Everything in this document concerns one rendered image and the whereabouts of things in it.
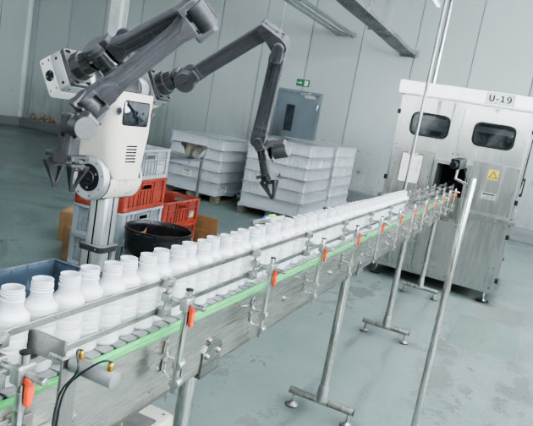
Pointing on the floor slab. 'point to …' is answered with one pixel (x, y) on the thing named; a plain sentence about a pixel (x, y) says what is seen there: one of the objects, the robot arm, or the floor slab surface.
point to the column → (118, 16)
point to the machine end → (521, 138)
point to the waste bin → (136, 238)
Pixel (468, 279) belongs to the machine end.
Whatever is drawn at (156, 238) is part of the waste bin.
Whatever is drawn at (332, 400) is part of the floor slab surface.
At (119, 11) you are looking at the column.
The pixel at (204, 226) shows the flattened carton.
